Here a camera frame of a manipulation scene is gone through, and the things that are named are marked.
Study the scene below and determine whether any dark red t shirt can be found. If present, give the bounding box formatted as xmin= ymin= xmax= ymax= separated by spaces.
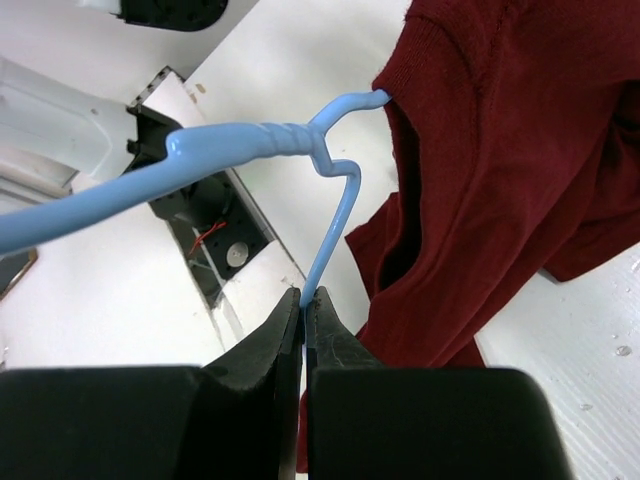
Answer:
xmin=294 ymin=0 xmax=640 ymax=474

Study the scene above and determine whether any light blue wire hanger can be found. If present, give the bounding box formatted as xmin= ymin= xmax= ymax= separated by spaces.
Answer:
xmin=0 ymin=88 xmax=391 ymax=441

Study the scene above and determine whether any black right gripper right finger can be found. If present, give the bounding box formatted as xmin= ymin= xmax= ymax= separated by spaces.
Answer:
xmin=305 ymin=288 xmax=572 ymax=479

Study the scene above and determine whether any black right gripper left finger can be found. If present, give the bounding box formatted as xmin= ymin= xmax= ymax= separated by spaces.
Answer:
xmin=1 ymin=288 xmax=302 ymax=479

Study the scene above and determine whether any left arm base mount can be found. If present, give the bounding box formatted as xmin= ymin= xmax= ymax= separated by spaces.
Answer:
xmin=126 ymin=105 xmax=269 ymax=307

